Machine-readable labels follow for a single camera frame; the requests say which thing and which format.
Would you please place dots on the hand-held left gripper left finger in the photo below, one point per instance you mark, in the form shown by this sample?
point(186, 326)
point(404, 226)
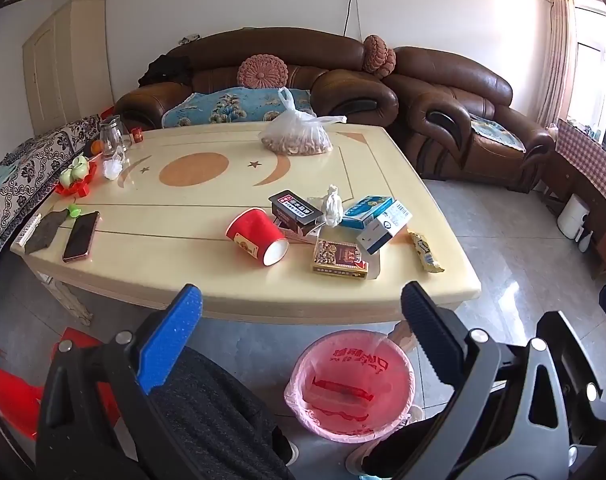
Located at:
point(175, 335)

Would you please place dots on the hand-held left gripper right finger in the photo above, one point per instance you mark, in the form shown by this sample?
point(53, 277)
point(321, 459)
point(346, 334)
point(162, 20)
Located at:
point(428, 330)

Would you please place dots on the pink lined trash bin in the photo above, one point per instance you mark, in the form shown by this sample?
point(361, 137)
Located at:
point(350, 385)

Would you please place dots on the white tissue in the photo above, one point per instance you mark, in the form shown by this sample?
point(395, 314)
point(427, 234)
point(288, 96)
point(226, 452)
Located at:
point(332, 206)

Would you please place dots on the small white vase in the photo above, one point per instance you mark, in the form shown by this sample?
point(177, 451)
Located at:
point(583, 241)

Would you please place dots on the yellow snack wrapper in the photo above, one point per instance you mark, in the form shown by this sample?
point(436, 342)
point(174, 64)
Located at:
point(425, 252)

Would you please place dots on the person's left trouser leg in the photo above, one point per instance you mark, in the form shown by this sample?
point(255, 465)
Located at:
point(218, 410)

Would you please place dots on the white round appliance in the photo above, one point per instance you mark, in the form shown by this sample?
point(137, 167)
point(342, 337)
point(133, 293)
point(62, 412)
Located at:
point(570, 216)

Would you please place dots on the white and blue box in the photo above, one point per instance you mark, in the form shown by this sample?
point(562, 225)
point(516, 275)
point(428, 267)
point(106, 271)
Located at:
point(384, 227)

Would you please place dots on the brown wooden cabinet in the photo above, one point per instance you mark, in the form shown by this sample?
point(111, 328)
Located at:
point(580, 195)

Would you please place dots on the red paper cup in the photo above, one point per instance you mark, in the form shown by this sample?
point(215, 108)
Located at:
point(257, 236)

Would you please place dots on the blue cartoon medicine box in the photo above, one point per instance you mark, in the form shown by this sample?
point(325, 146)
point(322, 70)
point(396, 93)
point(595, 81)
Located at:
point(368, 209)

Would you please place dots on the pink smartphone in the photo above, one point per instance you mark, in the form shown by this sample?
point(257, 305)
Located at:
point(81, 236)

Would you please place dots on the checkered tablecloth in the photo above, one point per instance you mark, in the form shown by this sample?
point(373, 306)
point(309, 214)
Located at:
point(590, 160)

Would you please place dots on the black cloth pouch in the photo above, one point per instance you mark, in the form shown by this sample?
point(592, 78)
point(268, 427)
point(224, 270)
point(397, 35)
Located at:
point(45, 231)

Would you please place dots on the red plastic stool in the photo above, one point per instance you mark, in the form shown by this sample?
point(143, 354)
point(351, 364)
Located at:
point(13, 395)

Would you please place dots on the black cigarette box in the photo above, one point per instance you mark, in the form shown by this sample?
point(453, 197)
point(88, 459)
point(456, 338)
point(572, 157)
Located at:
point(294, 208)

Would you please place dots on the red tea tray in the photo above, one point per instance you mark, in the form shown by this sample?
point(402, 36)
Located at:
point(77, 186)

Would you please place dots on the white remote control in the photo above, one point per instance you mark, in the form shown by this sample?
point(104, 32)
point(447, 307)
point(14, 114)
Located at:
point(27, 229)

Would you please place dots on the green tea set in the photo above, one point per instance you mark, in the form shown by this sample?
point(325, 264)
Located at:
point(75, 170)

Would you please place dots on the small red cup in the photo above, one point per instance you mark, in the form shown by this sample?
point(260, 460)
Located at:
point(137, 135)

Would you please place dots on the orange fruit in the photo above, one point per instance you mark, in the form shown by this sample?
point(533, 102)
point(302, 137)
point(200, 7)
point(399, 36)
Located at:
point(96, 146)

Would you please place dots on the blue armchair seat cover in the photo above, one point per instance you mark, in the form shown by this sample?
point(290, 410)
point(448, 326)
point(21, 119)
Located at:
point(498, 131)

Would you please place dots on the clear glass jar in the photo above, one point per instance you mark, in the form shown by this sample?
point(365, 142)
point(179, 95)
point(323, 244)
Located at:
point(113, 135)

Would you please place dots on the brown leather armchair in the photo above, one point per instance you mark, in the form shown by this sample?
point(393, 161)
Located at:
point(463, 110)

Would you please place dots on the patterned blanket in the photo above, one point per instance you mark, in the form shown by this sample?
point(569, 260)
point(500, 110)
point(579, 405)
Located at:
point(23, 170)

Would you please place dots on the blue floral seat cover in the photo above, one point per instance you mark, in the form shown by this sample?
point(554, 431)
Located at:
point(233, 106)

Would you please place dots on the plastic bag of peanuts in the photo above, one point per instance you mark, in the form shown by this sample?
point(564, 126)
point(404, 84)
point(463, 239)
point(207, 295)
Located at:
point(298, 132)

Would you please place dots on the beige curtain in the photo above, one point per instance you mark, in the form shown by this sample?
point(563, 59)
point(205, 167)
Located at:
point(559, 55)

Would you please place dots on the black clothing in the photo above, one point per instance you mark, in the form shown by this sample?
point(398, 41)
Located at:
point(165, 70)

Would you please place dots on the brown leather sofa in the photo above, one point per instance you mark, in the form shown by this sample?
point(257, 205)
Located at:
point(333, 80)

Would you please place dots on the pink round cushion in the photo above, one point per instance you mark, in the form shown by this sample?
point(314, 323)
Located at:
point(263, 71)
point(379, 55)

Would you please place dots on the cream cabinet doors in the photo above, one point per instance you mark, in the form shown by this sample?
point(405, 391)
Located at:
point(65, 65)

